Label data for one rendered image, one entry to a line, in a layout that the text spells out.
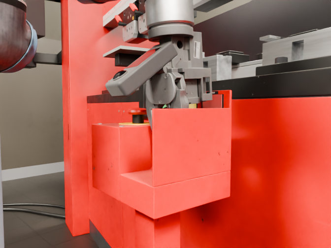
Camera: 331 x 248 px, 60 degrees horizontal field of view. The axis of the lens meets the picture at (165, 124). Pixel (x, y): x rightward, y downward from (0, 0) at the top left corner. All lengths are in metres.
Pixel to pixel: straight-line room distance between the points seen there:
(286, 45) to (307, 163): 0.30
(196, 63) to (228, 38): 1.23
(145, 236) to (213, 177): 0.16
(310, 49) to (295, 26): 0.72
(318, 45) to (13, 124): 3.24
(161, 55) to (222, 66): 0.51
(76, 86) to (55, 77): 1.91
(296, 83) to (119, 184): 0.35
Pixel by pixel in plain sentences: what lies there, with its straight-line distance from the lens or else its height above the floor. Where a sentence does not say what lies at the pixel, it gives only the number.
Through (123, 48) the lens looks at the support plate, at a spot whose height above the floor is 0.99.
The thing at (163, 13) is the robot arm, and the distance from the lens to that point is 0.44.
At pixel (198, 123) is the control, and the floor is 0.79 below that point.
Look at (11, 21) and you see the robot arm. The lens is 0.61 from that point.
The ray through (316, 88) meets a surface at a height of 0.84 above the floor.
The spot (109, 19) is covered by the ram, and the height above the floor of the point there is 1.32.
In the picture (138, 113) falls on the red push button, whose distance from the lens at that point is 0.52.
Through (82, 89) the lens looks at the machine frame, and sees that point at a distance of 1.84.
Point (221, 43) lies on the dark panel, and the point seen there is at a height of 1.17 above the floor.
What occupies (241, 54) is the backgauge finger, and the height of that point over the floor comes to 1.02.
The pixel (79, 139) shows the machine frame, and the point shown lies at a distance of 1.85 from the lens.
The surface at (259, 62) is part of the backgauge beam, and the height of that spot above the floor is 0.97.
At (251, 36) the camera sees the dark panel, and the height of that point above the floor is 1.16.
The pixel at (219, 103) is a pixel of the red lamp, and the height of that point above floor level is 0.82.
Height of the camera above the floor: 0.81
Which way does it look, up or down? 4 degrees down
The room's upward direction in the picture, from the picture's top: straight up
